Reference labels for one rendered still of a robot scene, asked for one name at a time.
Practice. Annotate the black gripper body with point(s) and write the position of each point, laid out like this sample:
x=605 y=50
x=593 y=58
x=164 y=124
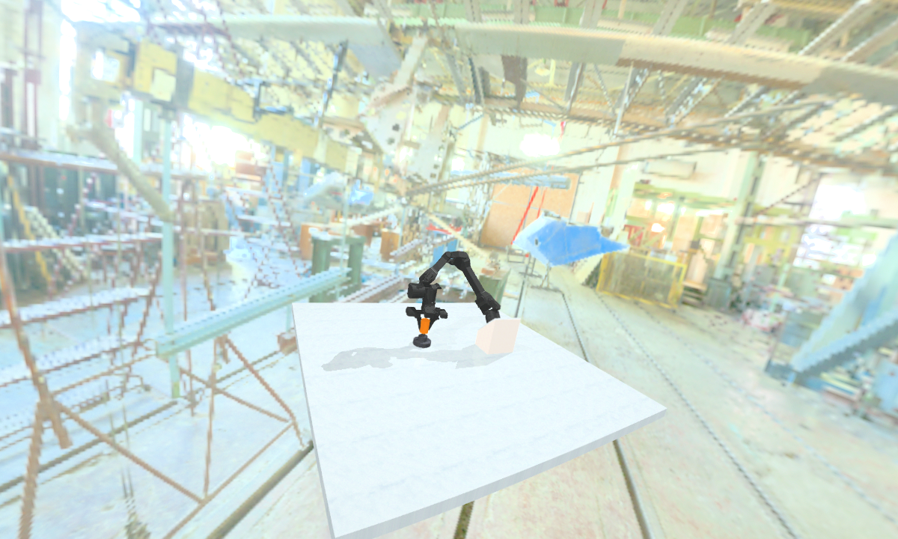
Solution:
x=412 y=312

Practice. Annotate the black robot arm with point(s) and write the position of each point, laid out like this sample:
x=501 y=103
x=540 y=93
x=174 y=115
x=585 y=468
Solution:
x=424 y=289

